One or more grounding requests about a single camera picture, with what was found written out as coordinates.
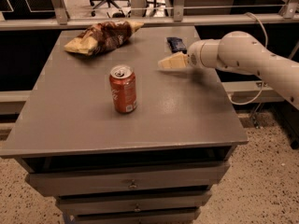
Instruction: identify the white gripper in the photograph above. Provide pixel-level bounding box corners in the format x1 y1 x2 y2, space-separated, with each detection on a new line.
158 39 222 69

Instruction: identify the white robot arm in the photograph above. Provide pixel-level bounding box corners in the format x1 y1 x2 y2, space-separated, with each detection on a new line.
158 31 299 109

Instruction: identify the red coke can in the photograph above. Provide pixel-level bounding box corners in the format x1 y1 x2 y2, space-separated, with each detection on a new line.
109 64 136 113

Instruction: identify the brown chip bag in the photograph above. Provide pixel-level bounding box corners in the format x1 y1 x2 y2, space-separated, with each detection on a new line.
64 21 144 56

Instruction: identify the black office chair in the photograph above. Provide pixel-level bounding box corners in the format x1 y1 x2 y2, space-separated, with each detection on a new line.
89 0 131 17

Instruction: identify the grey drawer cabinet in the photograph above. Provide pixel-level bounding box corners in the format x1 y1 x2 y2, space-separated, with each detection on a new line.
1 27 247 224

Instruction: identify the top grey drawer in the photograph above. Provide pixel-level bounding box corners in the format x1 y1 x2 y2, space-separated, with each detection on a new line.
26 161 230 196

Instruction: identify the grey drawer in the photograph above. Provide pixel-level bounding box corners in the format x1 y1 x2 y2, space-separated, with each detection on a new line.
57 189 211 216
26 161 230 196
64 207 200 224

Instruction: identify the bottom grey drawer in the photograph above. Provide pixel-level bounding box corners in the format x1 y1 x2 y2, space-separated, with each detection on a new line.
64 207 200 224

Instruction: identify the grey metal railing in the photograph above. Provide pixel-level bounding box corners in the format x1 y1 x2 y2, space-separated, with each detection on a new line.
0 0 299 31

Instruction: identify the middle grey drawer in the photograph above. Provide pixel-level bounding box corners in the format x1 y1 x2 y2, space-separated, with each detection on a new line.
57 189 211 216

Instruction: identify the white cable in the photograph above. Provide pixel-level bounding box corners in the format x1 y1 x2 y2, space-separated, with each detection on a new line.
229 11 269 106

